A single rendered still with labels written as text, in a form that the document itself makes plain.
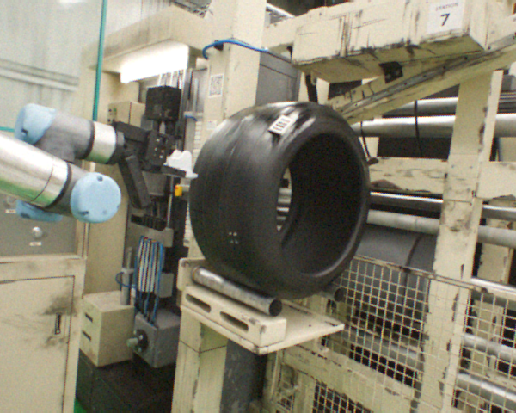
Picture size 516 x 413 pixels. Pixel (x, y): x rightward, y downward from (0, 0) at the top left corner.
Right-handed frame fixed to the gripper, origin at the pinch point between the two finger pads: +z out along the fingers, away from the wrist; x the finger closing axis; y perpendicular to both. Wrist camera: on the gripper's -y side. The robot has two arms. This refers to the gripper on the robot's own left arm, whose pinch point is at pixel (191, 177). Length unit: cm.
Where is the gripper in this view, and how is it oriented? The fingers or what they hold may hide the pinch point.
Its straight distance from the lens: 91.4
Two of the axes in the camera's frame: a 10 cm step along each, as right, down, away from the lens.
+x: -6.9, -1.3, 7.1
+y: 2.0, -9.8, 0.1
